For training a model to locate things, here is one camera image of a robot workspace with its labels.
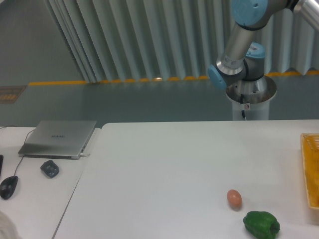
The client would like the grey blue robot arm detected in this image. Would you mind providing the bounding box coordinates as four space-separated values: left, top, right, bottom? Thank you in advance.
208 0 319 89

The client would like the green bell pepper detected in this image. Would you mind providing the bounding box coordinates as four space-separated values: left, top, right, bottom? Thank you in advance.
243 211 280 239

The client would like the white folding partition screen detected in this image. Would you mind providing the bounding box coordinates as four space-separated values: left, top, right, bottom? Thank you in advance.
46 0 319 83

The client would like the silver closed laptop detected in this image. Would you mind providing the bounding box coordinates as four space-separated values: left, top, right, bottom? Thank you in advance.
18 120 96 159

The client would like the brown egg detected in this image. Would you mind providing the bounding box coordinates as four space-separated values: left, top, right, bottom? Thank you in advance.
227 189 242 208

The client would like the small black plastic holder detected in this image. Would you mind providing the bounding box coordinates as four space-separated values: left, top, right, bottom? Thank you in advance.
40 160 59 178

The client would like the yellow plastic basket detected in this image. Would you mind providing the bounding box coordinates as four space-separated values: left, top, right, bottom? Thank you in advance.
301 133 319 210

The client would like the black device at edge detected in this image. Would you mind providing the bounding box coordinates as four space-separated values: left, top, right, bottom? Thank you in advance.
0 155 4 177

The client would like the black computer mouse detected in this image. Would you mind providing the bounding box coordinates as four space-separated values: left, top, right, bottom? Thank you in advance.
0 175 18 200

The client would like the white printed bag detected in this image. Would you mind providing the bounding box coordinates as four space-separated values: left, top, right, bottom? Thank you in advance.
0 212 19 239

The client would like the black pedestal cable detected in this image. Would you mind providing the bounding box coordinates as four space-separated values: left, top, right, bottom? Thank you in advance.
240 94 248 120

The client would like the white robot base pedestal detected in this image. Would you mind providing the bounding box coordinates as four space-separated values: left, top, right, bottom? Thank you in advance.
226 76 277 120

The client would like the black mouse cable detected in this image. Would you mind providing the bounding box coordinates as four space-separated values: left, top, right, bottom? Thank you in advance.
0 125 37 177

